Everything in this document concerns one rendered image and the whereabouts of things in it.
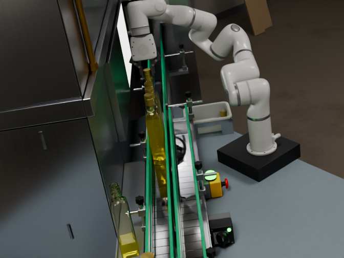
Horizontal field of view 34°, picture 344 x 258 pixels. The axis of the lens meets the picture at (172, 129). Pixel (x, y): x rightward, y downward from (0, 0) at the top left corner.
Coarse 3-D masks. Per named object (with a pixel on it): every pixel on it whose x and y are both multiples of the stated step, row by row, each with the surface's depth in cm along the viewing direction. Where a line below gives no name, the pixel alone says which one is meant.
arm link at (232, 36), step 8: (232, 24) 234; (224, 32) 233; (232, 32) 232; (240, 32) 233; (216, 40) 237; (224, 40) 234; (232, 40) 233; (240, 40) 232; (248, 40) 234; (216, 48) 237; (224, 48) 236; (232, 48) 237; (240, 48) 231; (248, 48) 232; (224, 56) 239
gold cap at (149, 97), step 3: (147, 93) 215; (150, 93) 214; (144, 96) 213; (147, 96) 212; (150, 96) 213; (147, 99) 213; (150, 99) 213; (153, 99) 214; (147, 102) 214; (150, 102) 214; (153, 102) 214; (147, 105) 214; (150, 105) 214
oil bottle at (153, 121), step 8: (152, 112) 216; (152, 120) 216; (160, 120) 220; (152, 128) 218; (160, 128) 218; (152, 136) 219; (160, 136) 219; (152, 144) 221; (160, 144) 221; (152, 152) 223; (160, 152) 223
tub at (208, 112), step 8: (208, 104) 271; (216, 104) 271; (224, 104) 271; (184, 112) 267; (200, 112) 272; (208, 112) 273; (216, 112) 273; (200, 120) 258; (208, 120) 257; (216, 120) 257
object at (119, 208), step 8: (112, 184) 166; (112, 192) 165; (120, 192) 166; (112, 200) 167; (120, 200) 166; (112, 208) 165; (120, 208) 166; (128, 208) 167; (112, 216) 167; (120, 216) 167; (128, 216) 167; (120, 224) 168; (128, 224) 169; (120, 232) 169; (128, 232) 170; (120, 240) 171; (128, 240) 171; (136, 240) 172; (120, 248) 172; (128, 248) 173; (136, 248) 173; (128, 256) 174
